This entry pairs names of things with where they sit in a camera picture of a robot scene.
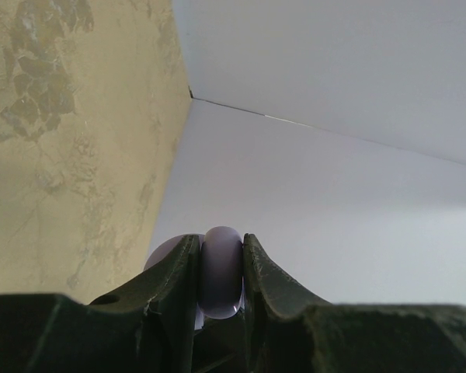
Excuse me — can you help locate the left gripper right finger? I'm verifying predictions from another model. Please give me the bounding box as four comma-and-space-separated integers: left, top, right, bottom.
193, 234, 466, 372

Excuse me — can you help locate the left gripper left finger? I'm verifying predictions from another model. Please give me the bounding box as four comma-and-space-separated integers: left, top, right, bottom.
0, 235, 200, 372

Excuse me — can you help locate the purple earbud charging case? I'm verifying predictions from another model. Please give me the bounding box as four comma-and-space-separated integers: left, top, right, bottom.
142, 225, 245, 330

